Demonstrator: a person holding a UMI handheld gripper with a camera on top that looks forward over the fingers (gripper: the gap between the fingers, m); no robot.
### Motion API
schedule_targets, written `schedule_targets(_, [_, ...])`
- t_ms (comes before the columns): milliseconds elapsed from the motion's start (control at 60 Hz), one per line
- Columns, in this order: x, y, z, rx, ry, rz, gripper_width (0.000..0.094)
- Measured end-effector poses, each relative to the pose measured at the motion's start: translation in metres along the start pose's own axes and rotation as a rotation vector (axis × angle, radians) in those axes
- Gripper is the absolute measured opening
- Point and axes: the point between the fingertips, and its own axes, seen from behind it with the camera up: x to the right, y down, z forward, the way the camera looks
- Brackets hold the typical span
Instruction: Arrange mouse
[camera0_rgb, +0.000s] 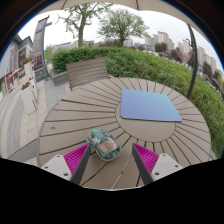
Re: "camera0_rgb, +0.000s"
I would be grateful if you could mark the transparent green computer mouse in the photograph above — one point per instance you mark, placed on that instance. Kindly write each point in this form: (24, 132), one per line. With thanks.
(104, 145)

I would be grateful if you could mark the round leafy tree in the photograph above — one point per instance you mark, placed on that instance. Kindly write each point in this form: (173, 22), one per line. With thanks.
(121, 23)

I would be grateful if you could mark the slatted wooden chair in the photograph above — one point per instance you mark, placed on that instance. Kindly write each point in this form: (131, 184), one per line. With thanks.
(86, 71)

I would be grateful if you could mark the shopfront building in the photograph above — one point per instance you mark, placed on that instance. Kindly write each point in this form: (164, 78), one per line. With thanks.
(13, 63)

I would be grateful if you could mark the white planter with flowers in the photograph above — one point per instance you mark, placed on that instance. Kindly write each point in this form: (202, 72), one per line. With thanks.
(29, 70)
(28, 100)

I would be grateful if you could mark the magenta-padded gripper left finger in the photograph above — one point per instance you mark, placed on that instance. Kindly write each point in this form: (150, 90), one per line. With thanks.
(60, 165)

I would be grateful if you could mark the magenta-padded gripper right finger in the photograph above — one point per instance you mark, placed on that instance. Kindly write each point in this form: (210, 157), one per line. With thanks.
(163, 165)

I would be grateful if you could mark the tall grey sign pillar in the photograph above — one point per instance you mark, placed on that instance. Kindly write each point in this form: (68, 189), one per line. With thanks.
(38, 43)

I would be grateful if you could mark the dark curved parasol pole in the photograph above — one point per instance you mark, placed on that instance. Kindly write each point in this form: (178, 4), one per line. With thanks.
(195, 60)

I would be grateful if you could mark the tall sparse tree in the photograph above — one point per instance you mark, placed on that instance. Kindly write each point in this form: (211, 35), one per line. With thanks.
(81, 31)

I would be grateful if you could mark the beige parasol canopy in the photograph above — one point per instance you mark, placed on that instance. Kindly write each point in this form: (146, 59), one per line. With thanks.
(150, 4)

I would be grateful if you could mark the distant apartment buildings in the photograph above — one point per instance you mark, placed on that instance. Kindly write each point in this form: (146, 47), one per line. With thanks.
(163, 38)

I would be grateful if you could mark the blue mouse pad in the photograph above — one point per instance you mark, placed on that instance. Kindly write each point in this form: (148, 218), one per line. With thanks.
(148, 105)

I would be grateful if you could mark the green hedge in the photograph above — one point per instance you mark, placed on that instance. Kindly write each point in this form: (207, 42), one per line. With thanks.
(150, 66)

